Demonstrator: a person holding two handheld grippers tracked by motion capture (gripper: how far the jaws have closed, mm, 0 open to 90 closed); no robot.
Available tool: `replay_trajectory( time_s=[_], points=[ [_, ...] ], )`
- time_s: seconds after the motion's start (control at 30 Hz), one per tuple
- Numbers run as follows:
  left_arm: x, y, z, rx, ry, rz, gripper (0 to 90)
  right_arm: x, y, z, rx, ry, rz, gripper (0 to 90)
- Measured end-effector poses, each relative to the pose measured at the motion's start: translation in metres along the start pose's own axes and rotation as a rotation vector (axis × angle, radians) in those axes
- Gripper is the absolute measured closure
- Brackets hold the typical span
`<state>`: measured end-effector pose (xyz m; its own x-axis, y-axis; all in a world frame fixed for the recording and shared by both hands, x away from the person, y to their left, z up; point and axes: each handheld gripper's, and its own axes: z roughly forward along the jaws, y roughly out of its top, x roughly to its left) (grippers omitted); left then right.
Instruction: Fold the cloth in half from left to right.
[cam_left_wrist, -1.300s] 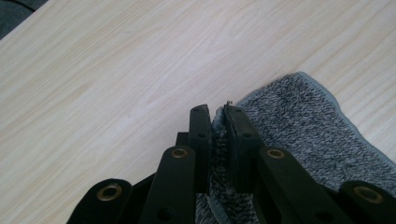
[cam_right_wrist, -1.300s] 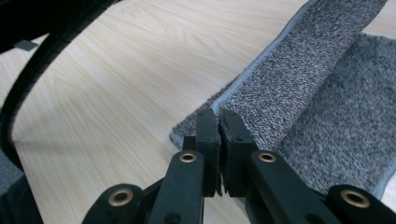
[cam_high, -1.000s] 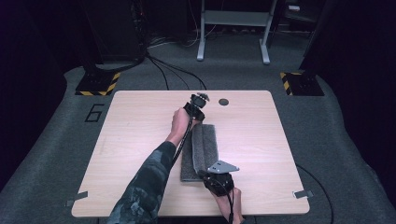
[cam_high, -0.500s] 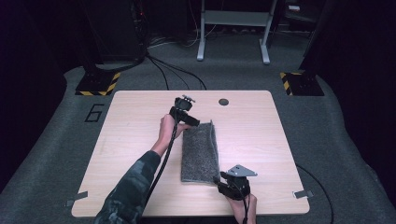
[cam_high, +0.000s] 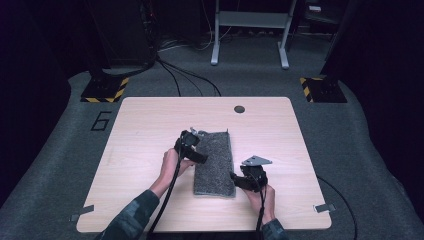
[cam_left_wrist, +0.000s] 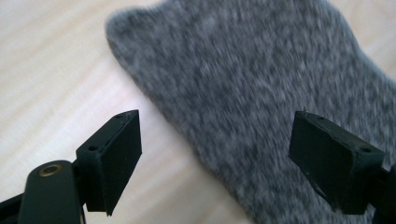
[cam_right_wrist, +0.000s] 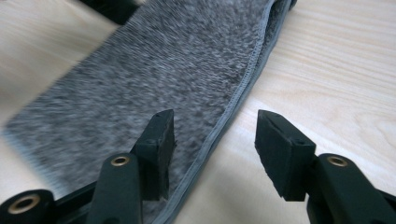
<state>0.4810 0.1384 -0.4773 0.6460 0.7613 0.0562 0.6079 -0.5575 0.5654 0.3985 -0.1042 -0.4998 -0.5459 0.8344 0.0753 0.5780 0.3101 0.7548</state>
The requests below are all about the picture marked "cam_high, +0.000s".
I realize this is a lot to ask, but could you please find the striped black stand base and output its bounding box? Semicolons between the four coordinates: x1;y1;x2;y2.
299;76;348;104
80;76;130;104

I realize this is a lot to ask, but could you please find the person's right hand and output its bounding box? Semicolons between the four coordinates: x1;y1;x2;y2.
243;184;277;226

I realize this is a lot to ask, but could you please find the black cabinet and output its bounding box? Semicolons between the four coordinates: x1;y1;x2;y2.
84;0;158;68

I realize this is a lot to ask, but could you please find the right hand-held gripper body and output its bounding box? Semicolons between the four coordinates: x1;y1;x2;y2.
240;155;273;194

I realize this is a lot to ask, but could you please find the grey cloth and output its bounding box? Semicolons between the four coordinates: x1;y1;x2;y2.
192;129;237;199

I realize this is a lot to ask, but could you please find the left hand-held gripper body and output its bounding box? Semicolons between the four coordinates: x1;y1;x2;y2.
174;126;206;155

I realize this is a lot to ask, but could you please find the white metal desk frame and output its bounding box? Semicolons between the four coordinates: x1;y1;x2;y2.
210;0;298;70

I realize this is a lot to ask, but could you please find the black floor cable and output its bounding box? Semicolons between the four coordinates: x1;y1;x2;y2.
159;59;222;98
157;59;182;98

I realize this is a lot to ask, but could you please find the person's left hand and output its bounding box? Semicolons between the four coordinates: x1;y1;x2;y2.
159;148;196;194

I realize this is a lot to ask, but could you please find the right hand-held gripper black cable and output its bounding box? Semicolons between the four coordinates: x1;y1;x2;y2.
255;175;359;240

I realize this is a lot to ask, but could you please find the grey tape strip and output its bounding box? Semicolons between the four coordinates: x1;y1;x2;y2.
69;204;95;223
313;203;336;214

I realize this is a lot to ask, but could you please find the left hand-held gripper black cable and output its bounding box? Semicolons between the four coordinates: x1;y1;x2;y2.
146;146;185;240

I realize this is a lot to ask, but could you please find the hand-held gripper black cable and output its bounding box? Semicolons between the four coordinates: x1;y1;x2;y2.
146;146;185;240
255;175;359;240

